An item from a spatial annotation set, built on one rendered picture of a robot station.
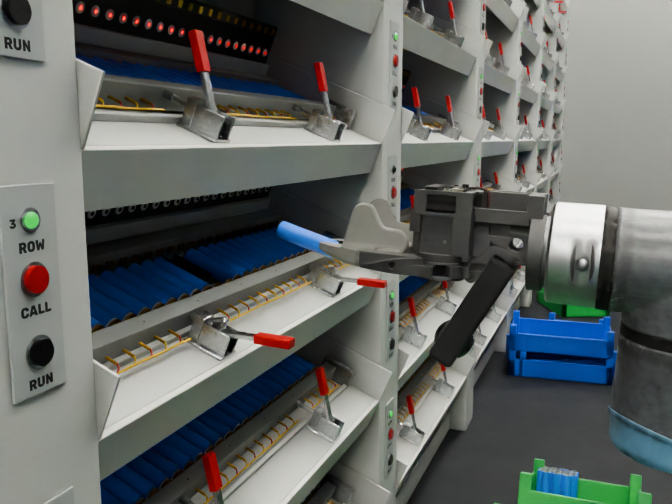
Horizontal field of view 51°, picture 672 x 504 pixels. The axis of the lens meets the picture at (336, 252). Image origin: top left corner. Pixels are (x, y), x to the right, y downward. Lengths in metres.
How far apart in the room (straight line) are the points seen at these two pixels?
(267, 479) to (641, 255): 0.46
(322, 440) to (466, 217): 0.41
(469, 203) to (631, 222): 0.13
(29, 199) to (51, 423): 0.14
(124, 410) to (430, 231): 0.30
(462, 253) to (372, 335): 0.44
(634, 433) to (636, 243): 0.16
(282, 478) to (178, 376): 0.28
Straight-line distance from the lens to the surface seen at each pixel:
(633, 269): 0.61
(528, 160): 3.07
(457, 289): 1.72
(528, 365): 2.24
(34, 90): 0.44
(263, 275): 0.78
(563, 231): 0.61
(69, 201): 0.45
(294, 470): 0.85
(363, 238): 0.66
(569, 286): 0.62
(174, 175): 0.56
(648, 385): 0.64
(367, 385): 1.07
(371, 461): 1.12
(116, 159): 0.49
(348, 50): 1.03
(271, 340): 0.61
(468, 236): 0.62
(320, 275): 0.87
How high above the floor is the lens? 0.72
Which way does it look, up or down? 9 degrees down
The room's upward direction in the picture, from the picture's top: straight up
